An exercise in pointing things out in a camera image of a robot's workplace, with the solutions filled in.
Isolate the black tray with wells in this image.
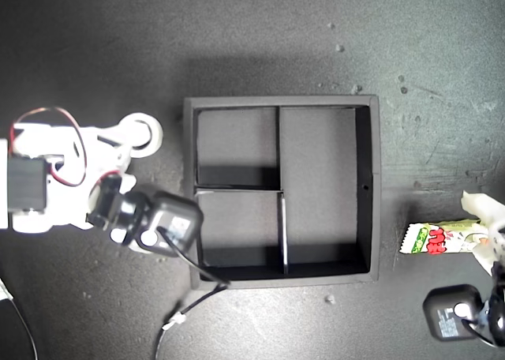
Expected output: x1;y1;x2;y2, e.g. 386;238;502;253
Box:
181;94;382;290

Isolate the small white tape roll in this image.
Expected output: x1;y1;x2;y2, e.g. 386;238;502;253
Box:
118;113;164;159

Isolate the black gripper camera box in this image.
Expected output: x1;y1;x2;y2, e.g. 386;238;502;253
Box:
422;283;484;342
146;189;205;255

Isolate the red arm wire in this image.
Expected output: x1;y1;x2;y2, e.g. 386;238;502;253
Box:
9;107;88;187

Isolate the snack bar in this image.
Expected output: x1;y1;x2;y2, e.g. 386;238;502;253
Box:
398;219;494;257

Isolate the thin black cable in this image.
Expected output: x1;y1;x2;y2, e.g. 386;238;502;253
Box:
9;296;39;360

